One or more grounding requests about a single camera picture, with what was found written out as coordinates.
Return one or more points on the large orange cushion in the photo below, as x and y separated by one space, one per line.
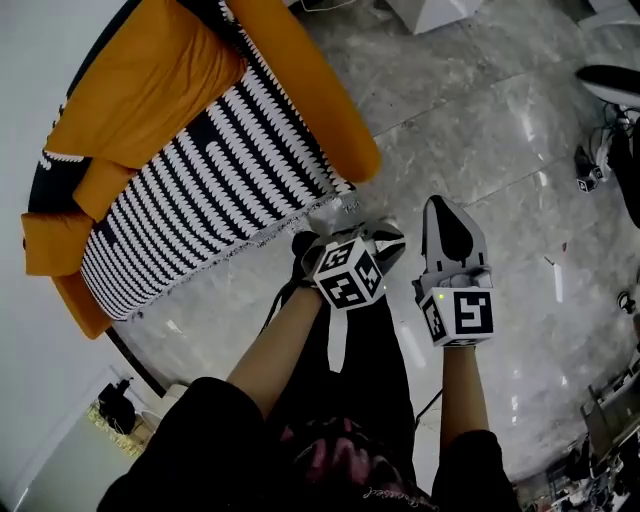
145 90

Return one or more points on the person's left forearm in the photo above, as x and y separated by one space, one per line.
275 355

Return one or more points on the black office chair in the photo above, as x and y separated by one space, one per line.
610 80

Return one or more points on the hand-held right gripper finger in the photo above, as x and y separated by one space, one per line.
430 245
477 245

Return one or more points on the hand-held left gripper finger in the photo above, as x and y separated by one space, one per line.
392 252
382 232

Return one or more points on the orange sofa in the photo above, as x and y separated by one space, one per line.
320 115

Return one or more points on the black backpack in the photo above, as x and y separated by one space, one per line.
116 405

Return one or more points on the person's black shoe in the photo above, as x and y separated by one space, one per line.
302 245

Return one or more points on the person's black printed t-shirt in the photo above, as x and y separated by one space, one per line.
200 450

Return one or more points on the black white patterned blanket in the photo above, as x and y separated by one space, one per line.
200 200

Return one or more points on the small orange cushion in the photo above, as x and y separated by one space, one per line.
102 190

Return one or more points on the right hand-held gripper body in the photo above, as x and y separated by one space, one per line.
470 315

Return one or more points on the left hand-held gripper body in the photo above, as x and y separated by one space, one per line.
345 282

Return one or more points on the spare grey gripper device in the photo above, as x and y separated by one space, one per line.
589 175

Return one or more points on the person's right forearm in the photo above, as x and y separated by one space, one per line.
462 395

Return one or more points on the person's black trousers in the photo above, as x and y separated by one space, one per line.
370 360

